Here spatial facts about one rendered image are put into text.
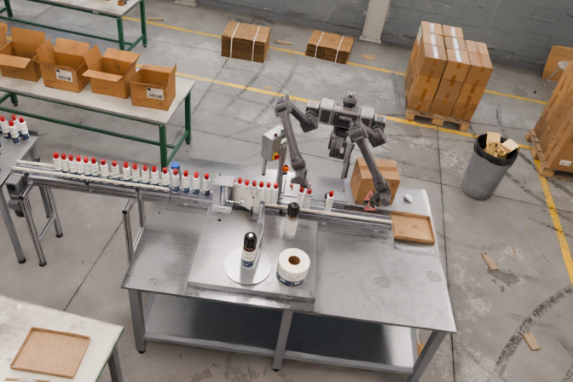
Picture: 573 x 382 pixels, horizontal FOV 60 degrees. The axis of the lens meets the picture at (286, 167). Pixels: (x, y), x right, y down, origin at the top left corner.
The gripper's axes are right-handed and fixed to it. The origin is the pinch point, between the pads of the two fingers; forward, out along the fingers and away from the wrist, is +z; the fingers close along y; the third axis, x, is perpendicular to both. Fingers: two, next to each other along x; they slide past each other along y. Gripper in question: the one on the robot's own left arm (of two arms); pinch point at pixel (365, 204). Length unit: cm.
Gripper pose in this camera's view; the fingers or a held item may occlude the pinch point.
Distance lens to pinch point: 342.8
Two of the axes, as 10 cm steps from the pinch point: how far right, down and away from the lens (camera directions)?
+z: -7.1, 4.5, 5.4
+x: 6.8, 6.4, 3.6
